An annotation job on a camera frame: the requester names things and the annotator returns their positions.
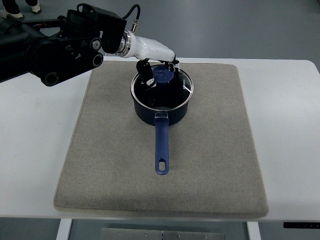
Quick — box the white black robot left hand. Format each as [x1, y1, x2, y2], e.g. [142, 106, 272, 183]
[115, 30, 180, 88]

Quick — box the glass pot lid blue knob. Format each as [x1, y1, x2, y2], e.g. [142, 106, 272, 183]
[130, 64, 194, 111]

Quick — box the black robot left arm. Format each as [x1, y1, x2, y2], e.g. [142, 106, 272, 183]
[0, 3, 141, 87]

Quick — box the dark blue saucepan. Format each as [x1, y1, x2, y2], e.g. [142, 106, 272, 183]
[130, 91, 190, 175]

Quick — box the person's right white shoe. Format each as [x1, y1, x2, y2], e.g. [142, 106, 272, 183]
[31, 4, 41, 14]

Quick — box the person's white shoe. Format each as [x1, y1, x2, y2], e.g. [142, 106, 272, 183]
[31, 4, 41, 14]
[0, 8, 24, 19]

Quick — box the person's left white shoe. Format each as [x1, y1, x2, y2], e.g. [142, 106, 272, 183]
[0, 8, 24, 19]

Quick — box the beige felt mat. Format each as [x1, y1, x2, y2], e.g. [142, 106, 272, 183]
[53, 61, 269, 219]

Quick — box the white table leg left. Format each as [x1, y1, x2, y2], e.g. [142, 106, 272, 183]
[56, 218, 73, 240]

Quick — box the white table leg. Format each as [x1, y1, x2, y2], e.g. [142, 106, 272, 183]
[56, 218, 73, 240]
[246, 221, 262, 240]

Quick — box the white table leg right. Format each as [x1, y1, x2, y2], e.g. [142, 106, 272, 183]
[246, 221, 262, 240]

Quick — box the black table control panel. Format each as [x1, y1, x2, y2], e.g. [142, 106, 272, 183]
[283, 222, 320, 229]

